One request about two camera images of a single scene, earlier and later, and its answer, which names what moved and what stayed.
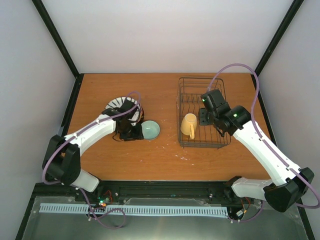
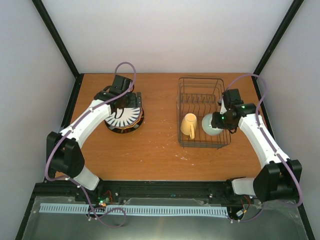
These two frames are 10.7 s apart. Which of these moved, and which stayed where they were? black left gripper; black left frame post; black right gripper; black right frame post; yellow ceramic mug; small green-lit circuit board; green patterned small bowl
Moved: green patterned small bowl; black right gripper; black left gripper
Stayed: small green-lit circuit board; black right frame post; black left frame post; yellow ceramic mug
